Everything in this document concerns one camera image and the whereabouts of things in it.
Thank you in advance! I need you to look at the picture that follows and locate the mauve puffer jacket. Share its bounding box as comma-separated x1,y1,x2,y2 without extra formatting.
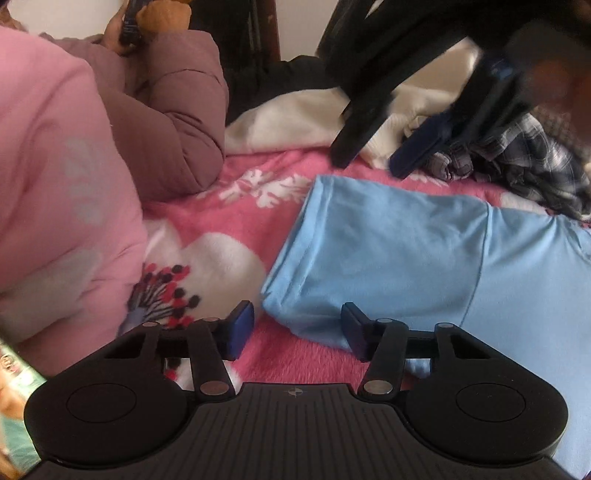
56,30,228,202

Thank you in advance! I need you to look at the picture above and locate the pink floral blanket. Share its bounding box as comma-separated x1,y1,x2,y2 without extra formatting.
117,148,555,393

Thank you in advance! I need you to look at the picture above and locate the light blue t-shirt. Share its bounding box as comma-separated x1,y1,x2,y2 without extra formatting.
262,176,590,476

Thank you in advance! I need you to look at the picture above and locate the dark plaid shirt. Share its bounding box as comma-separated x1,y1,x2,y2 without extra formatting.
422,106,590,223

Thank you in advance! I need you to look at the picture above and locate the person's hand holding phone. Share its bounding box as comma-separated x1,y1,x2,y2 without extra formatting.
100,0,153,56

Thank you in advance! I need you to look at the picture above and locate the black garment near wall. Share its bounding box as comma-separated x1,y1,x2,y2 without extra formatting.
223,55,338,125

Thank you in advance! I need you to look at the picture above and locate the cream white sweater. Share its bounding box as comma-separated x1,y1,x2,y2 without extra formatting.
224,39,480,170

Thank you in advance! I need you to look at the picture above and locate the black smartphone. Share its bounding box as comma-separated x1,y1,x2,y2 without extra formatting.
119,0,150,46

